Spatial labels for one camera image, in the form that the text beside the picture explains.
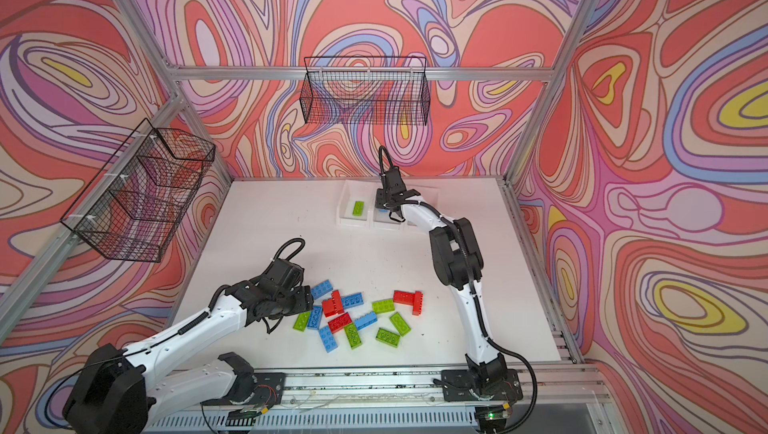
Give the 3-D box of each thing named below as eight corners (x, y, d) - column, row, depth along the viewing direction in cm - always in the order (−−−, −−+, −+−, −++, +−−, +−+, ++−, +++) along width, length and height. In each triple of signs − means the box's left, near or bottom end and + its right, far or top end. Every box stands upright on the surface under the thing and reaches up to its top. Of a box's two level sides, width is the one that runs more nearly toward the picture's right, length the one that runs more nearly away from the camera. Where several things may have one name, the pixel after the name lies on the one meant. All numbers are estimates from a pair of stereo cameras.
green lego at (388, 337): (375, 339, 83) (375, 336, 81) (379, 329, 84) (379, 326, 83) (397, 348, 81) (397, 346, 80) (401, 338, 83) (401, 336, 81)
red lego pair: (325, 318, 86) (323, 314, 84) (322, 298, 90) (320, 294, 88) (343, 312, 87) (342, 309, 85) (339, 293, 91) (338, 289, 89)
